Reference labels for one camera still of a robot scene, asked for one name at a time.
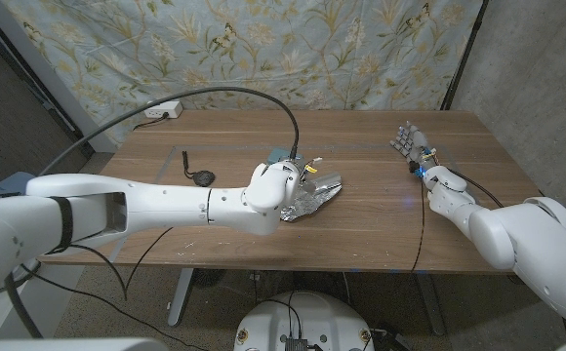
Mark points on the black backdrop stand pole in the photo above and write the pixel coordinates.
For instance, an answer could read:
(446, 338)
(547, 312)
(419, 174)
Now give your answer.
(463, 56)

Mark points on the white power strip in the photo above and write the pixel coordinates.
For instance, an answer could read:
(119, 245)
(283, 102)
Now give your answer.
(161, 109)

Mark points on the aluminum foil roll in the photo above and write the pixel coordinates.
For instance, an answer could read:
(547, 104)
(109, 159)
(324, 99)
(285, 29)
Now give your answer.
(317, 202)

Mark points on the floral printed backdrop cloth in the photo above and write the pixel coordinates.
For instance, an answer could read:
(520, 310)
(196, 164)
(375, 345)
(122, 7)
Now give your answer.
(263, 49)

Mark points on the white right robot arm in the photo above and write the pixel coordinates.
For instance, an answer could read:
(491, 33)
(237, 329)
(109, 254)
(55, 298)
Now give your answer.
(532, 234)

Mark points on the blue plastic bin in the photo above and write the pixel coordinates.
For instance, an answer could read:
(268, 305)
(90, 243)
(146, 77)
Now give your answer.
(14, 183)

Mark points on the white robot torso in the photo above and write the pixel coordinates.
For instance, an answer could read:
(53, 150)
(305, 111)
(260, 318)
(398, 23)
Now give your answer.
(307, 317)

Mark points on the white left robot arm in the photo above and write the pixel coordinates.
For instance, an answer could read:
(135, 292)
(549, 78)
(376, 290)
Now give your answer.
(166, 205)

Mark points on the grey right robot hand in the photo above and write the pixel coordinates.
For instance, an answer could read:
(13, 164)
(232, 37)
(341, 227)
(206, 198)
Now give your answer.
(412, 144)

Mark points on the grey metal table leg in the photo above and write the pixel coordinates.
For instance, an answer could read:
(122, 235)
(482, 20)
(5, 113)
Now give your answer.
(429, 302)
(180, 297)

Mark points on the teal soap box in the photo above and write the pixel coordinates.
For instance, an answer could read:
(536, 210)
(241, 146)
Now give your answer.
(278, 156)

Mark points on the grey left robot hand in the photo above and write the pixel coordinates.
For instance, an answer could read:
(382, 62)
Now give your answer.
(306, 184)

